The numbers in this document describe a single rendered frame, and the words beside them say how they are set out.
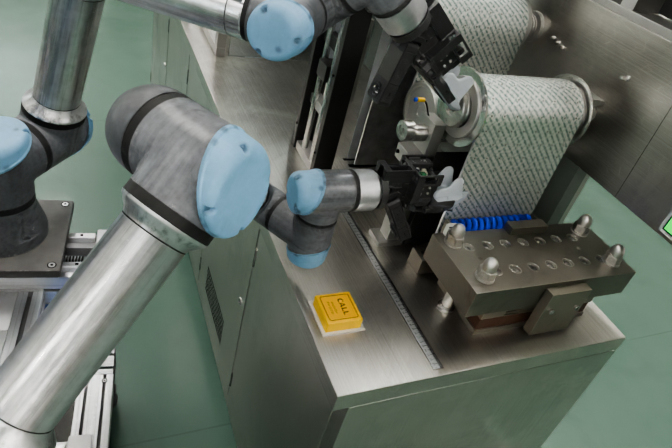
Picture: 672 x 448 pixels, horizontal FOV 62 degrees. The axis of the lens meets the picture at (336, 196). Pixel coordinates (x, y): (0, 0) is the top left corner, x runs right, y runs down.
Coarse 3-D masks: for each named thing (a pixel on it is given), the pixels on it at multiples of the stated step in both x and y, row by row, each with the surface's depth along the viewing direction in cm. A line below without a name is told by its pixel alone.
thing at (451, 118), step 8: (464, 96) 100; (440, 104) 106; (464, 104) 100; (440, 112) 106; (448, 112) 105; (456, 112) 102; (464, 112) 100; (448, 120) 104; (456, 120) 102; (464, 120) 102
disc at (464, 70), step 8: (464, 72) 102; (472, 72) 100; (480, 80) 99; (480, 88) 99; (480, 96) 99; (480, 104) 99; (480, 112) 99; (480, 120) 99; (480, 128) 99; (448, 136) 108; (472, 136) 101; (456, 144) 105; (464, 144) 103
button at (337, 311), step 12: (324, 300) 102; (336, 300) 102; (348, 300) 103; (324, 312) 99; (336, 312) 100; (348, 312) 101; (324, 324) 99; (336, 324) 98; (348, 324) 99; (360, 324) 101
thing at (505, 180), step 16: (480, 160) 106; (496, 160) 107; (512, 160) 109; (528, 160) 111; (544, 160) 112; (464, 176) 107; (480, 176) 108; (496, 176) 110; (512, 176) 112; (528, 176) 114; (544, 176) 116; (480, 192) 111; (496, 192) 113; (512, 192) 115; (528, 192) 117; (464, 208) 113; (480, 208) 114; (496, 208) 116; (512, 208) 118; (528, 208) 120
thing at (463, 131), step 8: (472, 88) 100; (472, 96) 100; (472, 104) 100; (472, 112) 100; (472, 120) 100; (448, 128) 107; (456, 128) 105; (464, 128) 102; (472, 128) 101; (456, 136) 105; (464, 136) 103
